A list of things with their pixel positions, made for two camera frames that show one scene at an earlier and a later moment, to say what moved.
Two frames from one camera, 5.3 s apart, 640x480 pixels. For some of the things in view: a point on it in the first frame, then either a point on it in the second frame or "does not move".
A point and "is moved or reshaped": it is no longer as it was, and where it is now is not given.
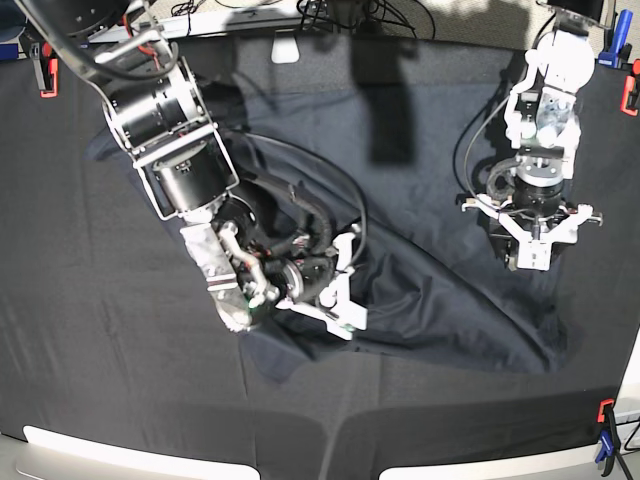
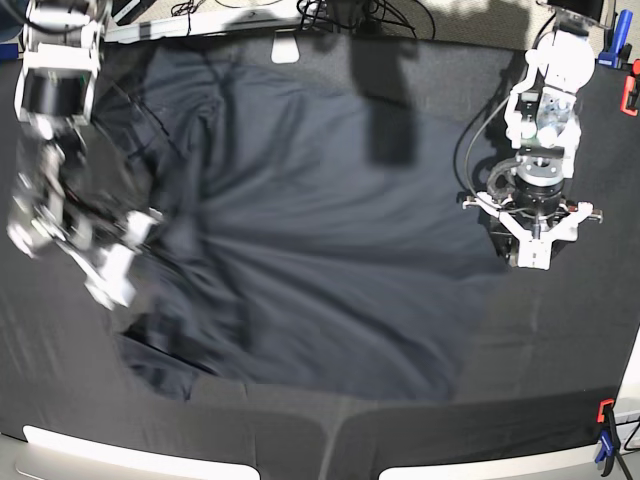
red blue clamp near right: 610,438 does not move
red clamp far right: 630,93 does not move
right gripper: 529,222 does not move
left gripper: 315,282 to 106,251
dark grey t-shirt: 433,290 is moved or reshaped
